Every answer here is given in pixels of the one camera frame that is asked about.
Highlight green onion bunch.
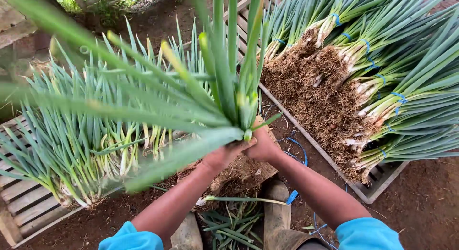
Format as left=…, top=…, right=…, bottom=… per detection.
left=0, top=0, right=283, bottom=193

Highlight pile of loose green onions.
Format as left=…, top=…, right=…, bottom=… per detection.
left=0, top=17, right=216, bottom=210

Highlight blue plastic string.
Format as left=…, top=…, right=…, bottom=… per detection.
left=277, top=131, right=309, bottom=205
left=311, top=211, right=338, bottom=250

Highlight wooden slat pallet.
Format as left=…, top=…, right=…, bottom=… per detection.
left=0, top=114, right=124, bottom=249
left=222, top=0, right=410, bottom=205

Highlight blue shirt sleeve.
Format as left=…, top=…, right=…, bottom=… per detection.
left=98, top=221, right=164, bottom=250
left=335, top=217, right=404, bottom=250

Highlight person's left hand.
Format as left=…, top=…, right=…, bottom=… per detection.
left=202, top=137, right=257, bottom=172

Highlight weathered wooden planks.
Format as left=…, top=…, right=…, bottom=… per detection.
left=0, top=0, right=41, bottom=50

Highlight single pale onion stalk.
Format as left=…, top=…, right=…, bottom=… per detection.
left=195, top=195, right=290, bottom=207

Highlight muddy rubber boot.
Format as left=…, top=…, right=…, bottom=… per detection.
left=263, top=180, right=292, bottom=243
left=170, top=212, right=204, bottom=250

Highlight brown trouser leg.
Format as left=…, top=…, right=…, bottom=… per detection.
left=265, top=228, right=332, bottom=250

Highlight brown sack with root trimmings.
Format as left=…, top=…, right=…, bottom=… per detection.
left=175, top=115, right=279, bottom=208

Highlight heap of tied onion bundles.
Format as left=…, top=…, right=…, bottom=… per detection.
left=259, top=0, right=459, bottom=183

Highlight scrap of trimmed onion leaves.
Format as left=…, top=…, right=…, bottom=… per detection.
left=199, top=201, right=265, bottom=250

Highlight person's right hand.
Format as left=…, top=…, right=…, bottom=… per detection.
left=243, top=120, right=284, bottom=163

